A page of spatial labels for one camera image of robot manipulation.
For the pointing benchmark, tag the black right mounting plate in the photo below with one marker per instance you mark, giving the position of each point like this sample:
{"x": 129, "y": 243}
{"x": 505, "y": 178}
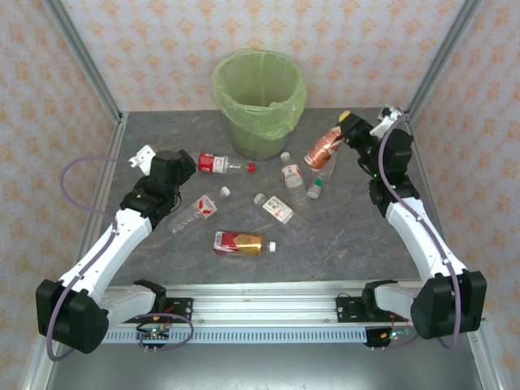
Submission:
{"x": 347, "y": 310}

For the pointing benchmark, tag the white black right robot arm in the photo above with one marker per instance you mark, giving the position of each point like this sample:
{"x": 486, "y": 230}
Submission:
{"x": 418, "y": 235}

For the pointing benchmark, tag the clear ribbed bottle white cap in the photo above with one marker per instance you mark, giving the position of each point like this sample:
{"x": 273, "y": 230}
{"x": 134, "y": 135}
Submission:
{"x": 293, "y": 174}

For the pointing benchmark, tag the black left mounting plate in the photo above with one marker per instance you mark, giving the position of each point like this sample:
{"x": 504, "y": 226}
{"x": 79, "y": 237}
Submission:
{"x": 180, "y": 304}

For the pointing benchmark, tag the aluminium frame post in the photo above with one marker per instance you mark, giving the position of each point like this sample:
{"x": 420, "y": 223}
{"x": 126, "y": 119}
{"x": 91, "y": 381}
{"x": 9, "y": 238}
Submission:
{"x": 82, "y": 53}
{"x": 445, "y": 53}

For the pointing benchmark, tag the black mounting plate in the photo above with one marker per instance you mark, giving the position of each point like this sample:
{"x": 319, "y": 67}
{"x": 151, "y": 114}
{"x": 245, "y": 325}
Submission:
{"x": 347, "y": 310}
{"x": 180, "y": 304}

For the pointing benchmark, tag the translucent grey plastic bin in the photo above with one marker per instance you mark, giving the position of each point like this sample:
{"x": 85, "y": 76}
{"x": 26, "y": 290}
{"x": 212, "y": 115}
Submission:
{"x": 260, "y": 146}

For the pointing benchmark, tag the right circuit board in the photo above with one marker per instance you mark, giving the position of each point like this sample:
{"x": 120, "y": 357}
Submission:
{"x": 396, "y": 335}

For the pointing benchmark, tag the red label bottle red cap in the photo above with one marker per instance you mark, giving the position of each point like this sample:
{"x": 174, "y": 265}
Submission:
{"x": 209, "y": 163}

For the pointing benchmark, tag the circuit board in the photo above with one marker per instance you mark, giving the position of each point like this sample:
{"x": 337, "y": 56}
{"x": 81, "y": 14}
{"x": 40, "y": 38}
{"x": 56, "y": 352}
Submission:
{"x": 396, "y": 335}
{"x": 153, "y": 334}

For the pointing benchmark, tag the left circuit board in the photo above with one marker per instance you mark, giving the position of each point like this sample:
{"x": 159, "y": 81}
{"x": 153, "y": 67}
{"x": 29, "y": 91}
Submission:
{"x": 153, "y": 334}

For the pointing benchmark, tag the green plastic bin liner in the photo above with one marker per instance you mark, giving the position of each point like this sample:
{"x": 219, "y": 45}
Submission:
{"x": 252, "y": 122}

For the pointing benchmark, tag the aluminium frame side rail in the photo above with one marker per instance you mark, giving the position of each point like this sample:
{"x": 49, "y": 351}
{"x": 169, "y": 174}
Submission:
{"x": 427, "y": 170}
{"x": 99, "y": 183}

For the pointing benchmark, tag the small white label bottle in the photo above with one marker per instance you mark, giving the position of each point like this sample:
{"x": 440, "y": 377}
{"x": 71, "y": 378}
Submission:
{"x": 276, "y": 208}

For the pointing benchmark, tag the orange crushed can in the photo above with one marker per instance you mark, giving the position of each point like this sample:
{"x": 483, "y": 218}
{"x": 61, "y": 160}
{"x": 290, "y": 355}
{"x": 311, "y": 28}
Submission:
{"x": 321, "y": 150}

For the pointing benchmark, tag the long clear bottle red-white label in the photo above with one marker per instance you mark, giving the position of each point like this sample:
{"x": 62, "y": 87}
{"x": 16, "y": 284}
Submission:
{"x": 203, "y": 206}

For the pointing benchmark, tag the red gold label bottle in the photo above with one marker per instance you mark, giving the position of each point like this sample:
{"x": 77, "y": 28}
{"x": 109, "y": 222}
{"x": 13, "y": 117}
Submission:
{"x": 239, "y": 243}

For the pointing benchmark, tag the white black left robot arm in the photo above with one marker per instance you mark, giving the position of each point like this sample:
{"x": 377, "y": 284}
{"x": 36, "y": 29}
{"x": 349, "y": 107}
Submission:
{"x": 97, "y": 260}

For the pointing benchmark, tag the clear bottle green cap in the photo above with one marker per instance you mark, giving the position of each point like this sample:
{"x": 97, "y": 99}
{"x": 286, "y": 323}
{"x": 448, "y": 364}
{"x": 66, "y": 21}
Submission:
{"x": 315, "y": 190}

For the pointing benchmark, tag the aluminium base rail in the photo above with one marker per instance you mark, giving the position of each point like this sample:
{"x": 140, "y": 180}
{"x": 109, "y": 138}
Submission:
{"x": 264, "y": 308}

